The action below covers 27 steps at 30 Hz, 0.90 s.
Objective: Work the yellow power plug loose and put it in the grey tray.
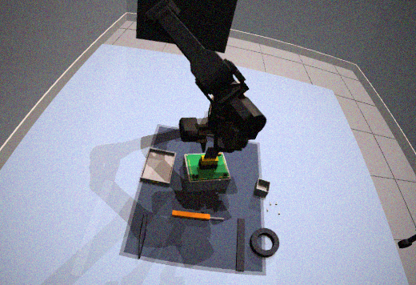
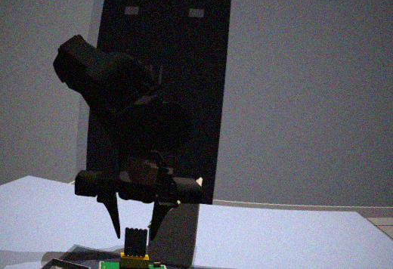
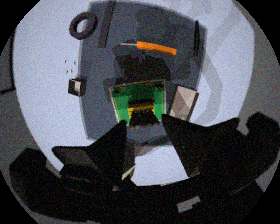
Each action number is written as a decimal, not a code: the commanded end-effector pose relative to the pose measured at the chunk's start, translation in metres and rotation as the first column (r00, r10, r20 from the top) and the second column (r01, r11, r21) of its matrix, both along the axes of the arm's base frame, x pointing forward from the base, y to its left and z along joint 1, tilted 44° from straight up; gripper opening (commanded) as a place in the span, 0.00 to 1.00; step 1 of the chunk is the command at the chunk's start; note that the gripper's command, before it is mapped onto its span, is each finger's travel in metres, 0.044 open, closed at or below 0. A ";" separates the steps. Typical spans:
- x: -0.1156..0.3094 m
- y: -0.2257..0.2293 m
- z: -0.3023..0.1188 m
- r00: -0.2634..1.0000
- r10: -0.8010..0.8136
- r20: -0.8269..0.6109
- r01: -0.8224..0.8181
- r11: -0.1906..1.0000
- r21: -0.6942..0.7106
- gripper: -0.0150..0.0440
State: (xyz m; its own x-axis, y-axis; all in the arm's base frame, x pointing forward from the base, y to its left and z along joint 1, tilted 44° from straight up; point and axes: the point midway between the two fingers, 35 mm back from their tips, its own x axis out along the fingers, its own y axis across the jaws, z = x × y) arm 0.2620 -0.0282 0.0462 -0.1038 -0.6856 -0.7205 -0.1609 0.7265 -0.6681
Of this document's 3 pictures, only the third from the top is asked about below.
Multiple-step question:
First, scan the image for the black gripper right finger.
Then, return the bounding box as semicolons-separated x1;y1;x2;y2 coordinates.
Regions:
161;115;240;177

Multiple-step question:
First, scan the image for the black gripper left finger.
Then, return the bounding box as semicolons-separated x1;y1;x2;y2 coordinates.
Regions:
51;120;127;190

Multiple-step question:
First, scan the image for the dark grey work mat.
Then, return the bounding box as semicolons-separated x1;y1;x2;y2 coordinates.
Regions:
77;0;208;148

